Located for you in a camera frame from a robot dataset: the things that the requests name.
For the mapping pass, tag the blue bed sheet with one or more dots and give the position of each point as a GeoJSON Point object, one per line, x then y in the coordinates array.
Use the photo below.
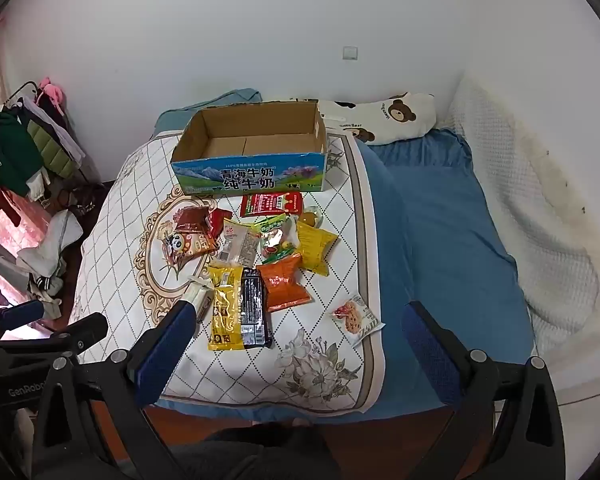
{"type": "Point", "coordinates": [445, 220]}

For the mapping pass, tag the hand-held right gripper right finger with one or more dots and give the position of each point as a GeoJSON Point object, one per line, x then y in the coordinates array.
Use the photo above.
{"type": "Point", "coordinates": [427, 355]}

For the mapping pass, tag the bear print pillow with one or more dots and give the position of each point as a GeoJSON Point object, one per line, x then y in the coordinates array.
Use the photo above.
{"type": "Point", "coordinates": [395, 112]}

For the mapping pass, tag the olive puffer vest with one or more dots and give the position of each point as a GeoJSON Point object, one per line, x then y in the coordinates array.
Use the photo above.
{"type": "Point", "coordinates": [52, 152]}

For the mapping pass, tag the dark green jacket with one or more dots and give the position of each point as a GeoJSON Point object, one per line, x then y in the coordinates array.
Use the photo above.
{"type": "Point", "coordinates": [12, 152]}

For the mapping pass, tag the clear bread packet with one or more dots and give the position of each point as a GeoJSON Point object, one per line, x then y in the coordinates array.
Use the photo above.
{"type": "Point", "coordinates": [237, 245]}

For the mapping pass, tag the cookie packet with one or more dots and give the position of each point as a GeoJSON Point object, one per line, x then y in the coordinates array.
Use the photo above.
{"type": "Point", "coordinates": [352, 317]}

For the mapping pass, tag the teal pillow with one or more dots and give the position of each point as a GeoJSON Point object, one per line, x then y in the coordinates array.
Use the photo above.
{"type": "Point", "coordinates": [220, 100]}

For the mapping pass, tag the orange snack packet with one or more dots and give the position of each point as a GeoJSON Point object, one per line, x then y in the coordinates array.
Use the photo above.
{"type": "Point", "coordinates": [282, 282]}

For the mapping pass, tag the white wall switch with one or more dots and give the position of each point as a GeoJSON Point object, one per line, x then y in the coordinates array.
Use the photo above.
{"type": "Point", "coordinates": [350, 53]}

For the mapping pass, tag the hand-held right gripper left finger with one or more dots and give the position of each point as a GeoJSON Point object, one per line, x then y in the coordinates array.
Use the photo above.
{"type": "Point", "coordinates": [162, 350]}

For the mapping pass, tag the yellow puffy snack packet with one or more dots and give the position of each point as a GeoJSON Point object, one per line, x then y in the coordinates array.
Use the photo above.
{"type": "Point", "coordinates": [314, 247]}

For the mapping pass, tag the black snack packet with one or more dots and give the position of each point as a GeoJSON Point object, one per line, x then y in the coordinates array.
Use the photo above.
{"type": "Point", "coordinates": [254, 310]}

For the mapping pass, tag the white snack packet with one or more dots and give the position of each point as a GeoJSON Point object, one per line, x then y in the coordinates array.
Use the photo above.
{"type": "Point", "coordinates": [200, 292]}

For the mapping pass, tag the long yellow snack packet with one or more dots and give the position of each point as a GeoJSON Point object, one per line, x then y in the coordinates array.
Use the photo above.
{"type": "Point", "coordinates": [225, 310]}

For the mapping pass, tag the person's dark clothing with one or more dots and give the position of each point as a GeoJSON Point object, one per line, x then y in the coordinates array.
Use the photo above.
{"type": "Point", "coordinates": [260, 455]}

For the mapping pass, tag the panda print snack packet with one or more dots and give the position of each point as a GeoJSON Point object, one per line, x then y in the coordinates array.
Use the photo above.
{"type": "Point", "coordinates": [185, 246]}

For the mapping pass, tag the dark red spicy strip packet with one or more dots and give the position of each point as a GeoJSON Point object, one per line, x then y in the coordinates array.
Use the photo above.
{"type": "Point", "coordinates": [192, 220]}

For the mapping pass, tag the clear braised egg packet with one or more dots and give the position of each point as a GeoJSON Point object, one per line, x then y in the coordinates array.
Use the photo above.
{"type": "Point", "coordinates": [310, 220]}

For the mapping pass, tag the pink plush hat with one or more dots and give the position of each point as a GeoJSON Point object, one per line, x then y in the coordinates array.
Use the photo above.
{"type": "Point", "coordinates": [51, 90]}

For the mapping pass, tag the white textured blanket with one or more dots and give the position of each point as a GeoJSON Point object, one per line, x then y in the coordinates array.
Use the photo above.
{"type": "Point", "coordinates": [530, 210]}

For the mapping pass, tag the printed cardboard box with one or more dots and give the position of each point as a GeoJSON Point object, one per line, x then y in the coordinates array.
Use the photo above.
{"type": "Point", "coordinates": [260, 127]}

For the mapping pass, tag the red snack packet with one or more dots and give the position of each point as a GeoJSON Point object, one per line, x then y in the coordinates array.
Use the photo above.
{"type": "Point", "coordinates": [272, 203]}

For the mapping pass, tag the white crumpled garment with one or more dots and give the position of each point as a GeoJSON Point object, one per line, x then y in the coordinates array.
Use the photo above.
{"type": "Point", "coordinates": [55, 240]}

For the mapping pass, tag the green candy packet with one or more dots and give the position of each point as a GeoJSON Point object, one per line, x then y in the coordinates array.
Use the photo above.
{"type": "Point", "coordinates": [277, 240]}

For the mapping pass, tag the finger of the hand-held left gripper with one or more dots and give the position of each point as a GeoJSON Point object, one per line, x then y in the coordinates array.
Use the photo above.
{"type": "Point", "coordinates": [22, 312]}
{"type": "Point", "coordinates": [82, 329]}

